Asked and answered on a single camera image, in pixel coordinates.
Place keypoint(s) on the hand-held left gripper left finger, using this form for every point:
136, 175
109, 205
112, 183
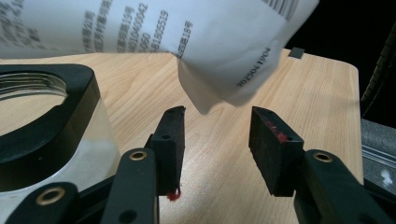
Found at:
169, 155

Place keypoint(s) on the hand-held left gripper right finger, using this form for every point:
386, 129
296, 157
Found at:
274, 158

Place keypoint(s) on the glass jar with black lid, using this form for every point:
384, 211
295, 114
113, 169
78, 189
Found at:
77, 124

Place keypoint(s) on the white salt bag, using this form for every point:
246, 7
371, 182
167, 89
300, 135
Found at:
218, 37

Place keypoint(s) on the grey square tape piece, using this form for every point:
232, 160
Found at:
296, 52

